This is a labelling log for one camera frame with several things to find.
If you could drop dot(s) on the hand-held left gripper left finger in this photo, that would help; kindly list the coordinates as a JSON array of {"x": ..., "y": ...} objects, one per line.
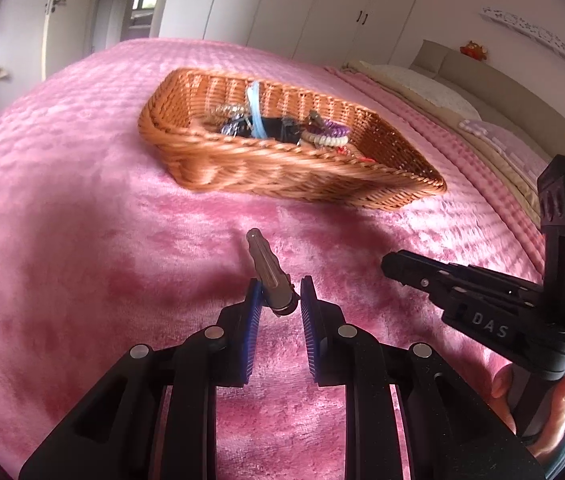
[{"x": 252, "y": 330}]

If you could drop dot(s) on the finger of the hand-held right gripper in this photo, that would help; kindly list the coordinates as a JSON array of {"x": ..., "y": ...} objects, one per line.
[{"x": 412, "y": 267}]

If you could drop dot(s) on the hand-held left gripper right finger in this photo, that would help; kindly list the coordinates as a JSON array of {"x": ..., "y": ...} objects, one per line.
[{"x": 312, "y": 330}]

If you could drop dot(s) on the brown wicker basket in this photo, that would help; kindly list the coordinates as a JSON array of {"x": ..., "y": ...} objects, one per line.
[{"x": 287, "y": 170}]

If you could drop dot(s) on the black wrist watch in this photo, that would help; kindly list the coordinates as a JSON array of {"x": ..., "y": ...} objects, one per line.
[{"x": 282, "y": 127}]

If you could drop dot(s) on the person's right forearm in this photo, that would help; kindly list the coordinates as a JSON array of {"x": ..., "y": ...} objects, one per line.
[{"x": 564, "y": 455}]

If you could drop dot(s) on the person's right hand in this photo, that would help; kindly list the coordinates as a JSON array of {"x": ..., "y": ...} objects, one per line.
[{"x": 559, "y": 410}]

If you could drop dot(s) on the beige quilt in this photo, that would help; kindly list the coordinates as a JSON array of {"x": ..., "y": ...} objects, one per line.
[{"x": 517, "y": 187}]

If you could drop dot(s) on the lilac patterned pillow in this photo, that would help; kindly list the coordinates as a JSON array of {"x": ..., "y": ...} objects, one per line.
[{"x": 502, "y": 145}]

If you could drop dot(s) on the beige padded headboard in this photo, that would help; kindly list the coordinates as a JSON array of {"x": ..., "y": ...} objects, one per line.
[{"x": 512, "y": 90}]

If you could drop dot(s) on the white patterned pillow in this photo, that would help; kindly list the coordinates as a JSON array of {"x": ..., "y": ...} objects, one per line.
[{"x": 427, "y": 90}]

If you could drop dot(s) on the red plush toy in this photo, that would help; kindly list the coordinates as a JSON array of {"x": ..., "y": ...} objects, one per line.
[{"x": 473, "y": 50}]

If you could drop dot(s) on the white wardrobe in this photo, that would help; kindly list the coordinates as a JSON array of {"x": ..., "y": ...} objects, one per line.
[{"x": 312, "y": 10}]

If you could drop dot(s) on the white door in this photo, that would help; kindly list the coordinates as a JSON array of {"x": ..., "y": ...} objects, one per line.
[{"x": 62, "y": 35}]

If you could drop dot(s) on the white carved wall shelf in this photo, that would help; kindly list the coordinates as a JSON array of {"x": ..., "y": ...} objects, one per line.
[{"x": 542, "y": 35}]

